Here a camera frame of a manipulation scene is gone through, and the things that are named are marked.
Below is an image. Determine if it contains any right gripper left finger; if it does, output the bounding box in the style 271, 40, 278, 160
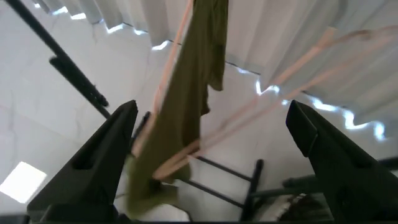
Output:
26, 99, 139, 222

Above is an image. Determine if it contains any white laundry basket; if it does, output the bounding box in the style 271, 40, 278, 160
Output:
257, 192, 333, 222

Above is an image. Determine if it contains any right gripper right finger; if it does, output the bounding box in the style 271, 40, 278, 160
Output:
285, 99, 398, 222

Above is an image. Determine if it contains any black clothes rack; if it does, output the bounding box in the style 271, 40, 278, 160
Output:
4, 0, 398, 222

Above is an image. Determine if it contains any green long-sleeved shirt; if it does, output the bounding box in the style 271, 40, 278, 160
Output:
126, 0, 230, 218

